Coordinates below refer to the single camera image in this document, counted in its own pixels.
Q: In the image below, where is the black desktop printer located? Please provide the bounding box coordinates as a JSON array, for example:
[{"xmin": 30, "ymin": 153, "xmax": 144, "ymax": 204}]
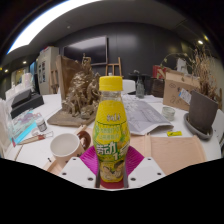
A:
[{"xmin": 9, "ymin": 88, "xmax": 44, "ymax": 119}]

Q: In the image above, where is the small yellow flat item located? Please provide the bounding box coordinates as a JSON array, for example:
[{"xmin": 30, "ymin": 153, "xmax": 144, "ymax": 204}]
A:
[{"xmin": 166, "ymin": 130, "xmax": 183, "ymax": 138}]

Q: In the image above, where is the white tall cabinet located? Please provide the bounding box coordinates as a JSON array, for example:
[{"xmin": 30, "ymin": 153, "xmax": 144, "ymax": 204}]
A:
[{"xmin": 35, "ymin": 45, "xmax": 61, "ymax": 96}]

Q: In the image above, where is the blue plastic pack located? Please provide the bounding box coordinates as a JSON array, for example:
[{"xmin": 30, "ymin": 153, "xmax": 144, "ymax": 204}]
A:
[{"xmin": 9, "ymin": 109, "xmax": 38, "ymax": 146}]

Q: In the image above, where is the brown carved wooden sculpture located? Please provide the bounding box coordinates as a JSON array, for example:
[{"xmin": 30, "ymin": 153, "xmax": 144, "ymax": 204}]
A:
[{"xmin": 47, "ymin": 54, "xmax": 101, "ymax": 128}]

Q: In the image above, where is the pale wooden board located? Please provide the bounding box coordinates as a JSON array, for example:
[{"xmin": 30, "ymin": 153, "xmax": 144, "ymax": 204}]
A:
[{"xmin": 43, "ymin": 124, "xmax": 208, "ymax": 176}]

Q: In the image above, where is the wooden easel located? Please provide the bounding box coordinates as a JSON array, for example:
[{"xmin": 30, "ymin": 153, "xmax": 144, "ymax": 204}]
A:
[{"xmin": 104, "ymin": 56, "xmax": 124, "ymax": 78}]

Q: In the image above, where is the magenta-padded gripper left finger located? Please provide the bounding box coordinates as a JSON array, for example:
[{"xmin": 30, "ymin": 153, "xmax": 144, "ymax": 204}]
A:
[{"xmin": 58, "ymin": 145, "xmax": 102, "ymax": 189}]

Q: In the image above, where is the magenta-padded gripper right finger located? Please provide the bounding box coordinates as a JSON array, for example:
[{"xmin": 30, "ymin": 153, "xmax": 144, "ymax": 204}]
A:
[{"xmin": 123, "ymin": 145, "xmax": 167, "ymax": 189}]

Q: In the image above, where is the dark pot with dried plant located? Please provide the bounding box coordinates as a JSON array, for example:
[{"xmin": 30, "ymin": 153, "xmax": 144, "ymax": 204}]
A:
[{"xmin": 183, "ymin": 46, "xmax": 224, "ymax": 136}]

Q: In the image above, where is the red box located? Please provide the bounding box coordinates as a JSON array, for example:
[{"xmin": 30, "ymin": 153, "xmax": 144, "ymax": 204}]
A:
[{"xmin": 152, "ymin": 64, "xmax": 172, "ymax": 80}]

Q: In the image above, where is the white chair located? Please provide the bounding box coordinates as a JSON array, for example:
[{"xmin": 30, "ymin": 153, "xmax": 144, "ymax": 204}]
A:
[{"xmin": 121, "ymin": 79, "xmax": 137, "ymax": 95}]

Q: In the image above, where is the white dotted mug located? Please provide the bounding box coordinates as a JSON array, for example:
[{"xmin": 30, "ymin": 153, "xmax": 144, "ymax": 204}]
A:
[{"xmin": 49, "ymin": 129, "xmax": 92, "ymax": 168}]

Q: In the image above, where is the long white ceiling light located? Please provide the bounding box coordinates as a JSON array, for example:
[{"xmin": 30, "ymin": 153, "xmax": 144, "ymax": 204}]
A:
[{"xmin": 6, "ymin": 0, "xmax": 101, "ymax": 54}]

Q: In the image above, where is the small round tin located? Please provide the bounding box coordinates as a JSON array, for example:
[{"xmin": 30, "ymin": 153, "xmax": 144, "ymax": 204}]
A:
[{"xmin": 161, "ymin": 105, "xmax": 176, "ymax": 122}]

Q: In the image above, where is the grey plant saucer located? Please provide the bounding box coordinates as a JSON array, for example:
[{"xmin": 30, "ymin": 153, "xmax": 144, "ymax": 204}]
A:
[{"xmin": 183, "ymin": 113, "xmax": 214, "ymax": 140}]

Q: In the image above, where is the clear glass spray bottle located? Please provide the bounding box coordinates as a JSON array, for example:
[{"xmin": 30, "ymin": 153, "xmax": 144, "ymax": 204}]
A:
[{"xmin": 134, "ymin": 70, "xmax": 146, "ymax": 99}]

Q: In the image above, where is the yellow drink bottle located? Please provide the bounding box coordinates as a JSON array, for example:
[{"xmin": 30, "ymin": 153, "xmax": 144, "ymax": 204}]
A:
[{"xmin": 92, "ymin": 75, "xmax": 132, "ymax": 184}]

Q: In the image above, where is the small lidded jar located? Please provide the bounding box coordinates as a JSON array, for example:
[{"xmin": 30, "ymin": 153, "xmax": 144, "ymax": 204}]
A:
[{"xmin": 35, "ymin": 114, "xmax": 48, "ymax": 133}]

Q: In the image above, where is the open printed newspaper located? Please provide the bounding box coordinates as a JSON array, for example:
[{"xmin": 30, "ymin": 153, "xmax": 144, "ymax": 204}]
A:
[{"xmin": 121, "ymin": 94, "xmax": 174, "ymax": 136}]

